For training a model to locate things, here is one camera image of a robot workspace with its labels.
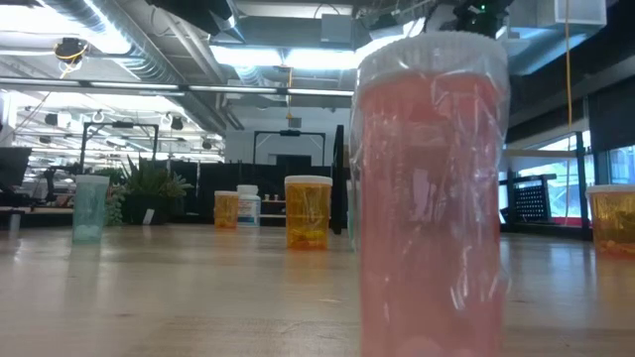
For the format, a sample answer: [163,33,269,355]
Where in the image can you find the black shelf side frame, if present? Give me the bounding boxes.
[574,131,593,240]
[330,123,347,236]

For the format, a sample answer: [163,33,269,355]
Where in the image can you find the black perforated metal panel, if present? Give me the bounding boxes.
[505,173,559,224]

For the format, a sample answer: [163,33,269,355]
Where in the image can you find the pink pill vial white cap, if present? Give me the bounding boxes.
[348,31,512,357]

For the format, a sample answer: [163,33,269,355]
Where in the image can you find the wooden shelf board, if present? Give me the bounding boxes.
[501,148,579,160]

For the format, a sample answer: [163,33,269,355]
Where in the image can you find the yellow hanging cord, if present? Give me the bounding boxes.
[564,0,573,133]

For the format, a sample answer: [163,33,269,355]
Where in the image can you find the small white rack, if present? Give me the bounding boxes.
[260,193,288,220]

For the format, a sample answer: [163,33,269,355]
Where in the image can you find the black aluminium table frame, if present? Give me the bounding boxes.
[499,220,594,242]

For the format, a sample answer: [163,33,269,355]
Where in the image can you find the black room divider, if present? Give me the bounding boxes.
[168,161,348,227]

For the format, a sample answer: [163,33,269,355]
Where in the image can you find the black ceiling device yellow cable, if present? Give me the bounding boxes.
[53,37,91,69]

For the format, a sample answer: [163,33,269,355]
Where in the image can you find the bright ceiling light panel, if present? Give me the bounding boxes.
[209,43,366,71]

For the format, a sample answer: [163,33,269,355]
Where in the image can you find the green pill vial white cap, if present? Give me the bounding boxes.
[71,174,111,245]

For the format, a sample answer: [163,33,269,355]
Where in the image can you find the silver ceiling ventilation duct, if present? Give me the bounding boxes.
[42,0,249,136]

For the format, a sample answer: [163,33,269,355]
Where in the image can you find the black plant pot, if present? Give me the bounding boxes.
[120,195,175,227]

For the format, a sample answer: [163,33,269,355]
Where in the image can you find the white ceiling unit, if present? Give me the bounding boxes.
[538,0,608,29]

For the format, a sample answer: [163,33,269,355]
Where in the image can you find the black background rig frame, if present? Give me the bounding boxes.
[252,129,327,168]
[78,121,161,176]

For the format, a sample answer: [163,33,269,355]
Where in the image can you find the grey ceiling box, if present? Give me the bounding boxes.
[319,13,354,45]

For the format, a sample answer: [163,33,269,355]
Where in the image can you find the white bottle blue label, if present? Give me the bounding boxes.
[235,183,263,228]

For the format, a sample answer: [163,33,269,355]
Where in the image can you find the orange pill bottle white cap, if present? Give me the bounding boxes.
[584,183,635,259]
[213,189,241,230]
[284,175,334,252]

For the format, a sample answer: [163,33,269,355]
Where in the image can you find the grey ceiling conduit pipe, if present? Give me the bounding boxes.
[0,76,356,98]

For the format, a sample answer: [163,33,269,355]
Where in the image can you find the green artificial plant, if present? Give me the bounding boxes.
[92,157,195,228]

